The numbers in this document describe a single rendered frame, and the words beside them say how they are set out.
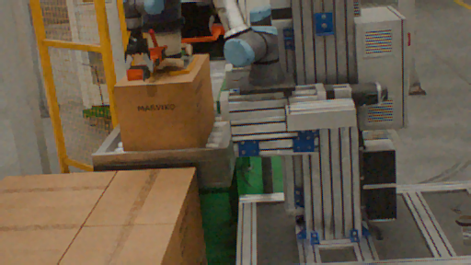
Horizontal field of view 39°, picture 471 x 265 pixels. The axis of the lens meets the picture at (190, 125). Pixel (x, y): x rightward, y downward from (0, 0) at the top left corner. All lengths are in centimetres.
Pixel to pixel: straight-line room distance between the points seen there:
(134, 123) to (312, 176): 94
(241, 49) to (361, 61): 57
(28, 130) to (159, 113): 124
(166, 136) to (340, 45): 102
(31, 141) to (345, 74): 219
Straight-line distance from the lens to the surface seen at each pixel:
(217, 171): 334
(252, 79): 271
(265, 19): 315
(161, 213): 283
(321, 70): 289
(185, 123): 331
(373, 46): 285
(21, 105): 428
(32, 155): 437
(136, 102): 333
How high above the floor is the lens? 175
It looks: 18 degrees down
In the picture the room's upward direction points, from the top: 7 degrees counter-clockwise
